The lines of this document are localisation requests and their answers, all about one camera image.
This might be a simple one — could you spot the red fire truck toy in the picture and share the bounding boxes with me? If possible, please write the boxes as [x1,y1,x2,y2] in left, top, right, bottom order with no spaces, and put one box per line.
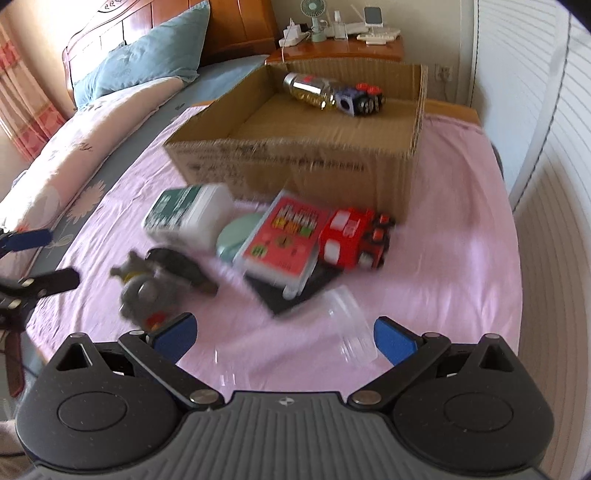
[318,207,396,271]

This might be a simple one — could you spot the blue pillow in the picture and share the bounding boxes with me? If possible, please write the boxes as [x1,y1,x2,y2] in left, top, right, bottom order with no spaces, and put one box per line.
[73,1,211,108]

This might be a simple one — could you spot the wooden nightstand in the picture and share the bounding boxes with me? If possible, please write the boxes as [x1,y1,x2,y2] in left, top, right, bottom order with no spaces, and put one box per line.
[266,37,405,64]

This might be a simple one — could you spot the wall socket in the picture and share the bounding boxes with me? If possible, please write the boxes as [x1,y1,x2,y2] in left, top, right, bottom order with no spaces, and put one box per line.
[435,64,453,83]

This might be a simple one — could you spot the pink curtain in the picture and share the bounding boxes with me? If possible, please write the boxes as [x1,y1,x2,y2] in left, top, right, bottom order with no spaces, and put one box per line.
[1,19,73,164]

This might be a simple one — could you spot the pink bed sheet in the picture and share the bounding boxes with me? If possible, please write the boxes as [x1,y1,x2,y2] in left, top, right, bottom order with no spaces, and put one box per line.
[26,114,522,396]

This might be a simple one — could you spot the clear plastic cup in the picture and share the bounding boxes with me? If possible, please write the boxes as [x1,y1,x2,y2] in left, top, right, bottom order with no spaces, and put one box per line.
[322,285,378,366]

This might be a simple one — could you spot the red label plastic card case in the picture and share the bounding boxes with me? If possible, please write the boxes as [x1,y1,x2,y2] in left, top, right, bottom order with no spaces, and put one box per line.
[233,190,332,290]

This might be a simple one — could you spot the white power adapter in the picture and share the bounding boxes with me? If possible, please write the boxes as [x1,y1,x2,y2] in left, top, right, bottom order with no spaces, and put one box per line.
[279,19,311,48]

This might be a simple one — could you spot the cardboard box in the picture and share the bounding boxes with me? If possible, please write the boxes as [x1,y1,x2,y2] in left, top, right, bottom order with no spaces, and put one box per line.
[164,58,428,223]

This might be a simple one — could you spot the grey spiky robot toy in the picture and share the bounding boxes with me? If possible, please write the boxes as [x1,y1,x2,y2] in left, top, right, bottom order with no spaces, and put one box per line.
[109,250,186,332]

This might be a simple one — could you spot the white smart display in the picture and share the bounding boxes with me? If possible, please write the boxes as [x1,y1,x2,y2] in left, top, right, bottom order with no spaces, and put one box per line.
[363,6,384,28]

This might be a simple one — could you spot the white louvered closet door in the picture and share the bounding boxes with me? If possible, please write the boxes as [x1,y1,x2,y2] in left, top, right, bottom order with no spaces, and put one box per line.
[471,1,590,479]

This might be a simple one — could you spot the black cube toy red buttons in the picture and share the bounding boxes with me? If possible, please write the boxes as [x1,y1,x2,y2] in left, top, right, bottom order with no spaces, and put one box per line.
[335,83,385,117]

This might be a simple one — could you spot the teal egg-shaped case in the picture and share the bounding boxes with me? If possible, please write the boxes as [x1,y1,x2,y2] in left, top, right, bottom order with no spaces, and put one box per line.
[215,212,263,264]

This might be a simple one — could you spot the white green medical bottle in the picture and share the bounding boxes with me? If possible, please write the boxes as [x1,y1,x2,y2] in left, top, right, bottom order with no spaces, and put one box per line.
[142,183,235,252]

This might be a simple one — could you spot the clear bottle gold contents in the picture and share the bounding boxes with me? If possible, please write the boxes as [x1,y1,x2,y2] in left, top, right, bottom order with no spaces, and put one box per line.
[283,72,346,110]

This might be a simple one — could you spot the clear spray bottle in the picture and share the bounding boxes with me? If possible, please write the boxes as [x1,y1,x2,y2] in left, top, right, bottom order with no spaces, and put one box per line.
[332,10,348,40]

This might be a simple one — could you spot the black digital timer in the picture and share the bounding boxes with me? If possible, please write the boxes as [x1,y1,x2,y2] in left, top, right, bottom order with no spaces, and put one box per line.
[245,264,342,316]

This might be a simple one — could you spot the green desk fan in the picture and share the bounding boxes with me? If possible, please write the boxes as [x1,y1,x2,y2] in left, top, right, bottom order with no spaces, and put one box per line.
[300,0,327,43]

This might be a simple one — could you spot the wooden headboard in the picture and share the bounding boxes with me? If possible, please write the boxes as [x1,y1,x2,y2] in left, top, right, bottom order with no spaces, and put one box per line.
[62,0,280,94]

